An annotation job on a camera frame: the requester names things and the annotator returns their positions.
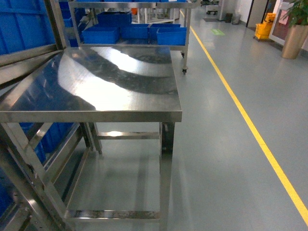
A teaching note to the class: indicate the stainless steel shelf rack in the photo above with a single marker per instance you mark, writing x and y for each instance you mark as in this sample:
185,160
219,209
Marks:
26,114

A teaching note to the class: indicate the stainless steel table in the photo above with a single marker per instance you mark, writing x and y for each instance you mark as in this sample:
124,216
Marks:
131,94

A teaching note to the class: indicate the wheeled steel cart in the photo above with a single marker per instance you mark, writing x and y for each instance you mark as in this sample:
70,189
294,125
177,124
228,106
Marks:
105,23

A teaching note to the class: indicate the yellow mop bucket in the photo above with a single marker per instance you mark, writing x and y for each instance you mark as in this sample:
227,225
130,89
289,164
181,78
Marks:
263,29

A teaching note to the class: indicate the gold planter with plant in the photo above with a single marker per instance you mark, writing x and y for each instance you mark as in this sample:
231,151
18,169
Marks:
297,33

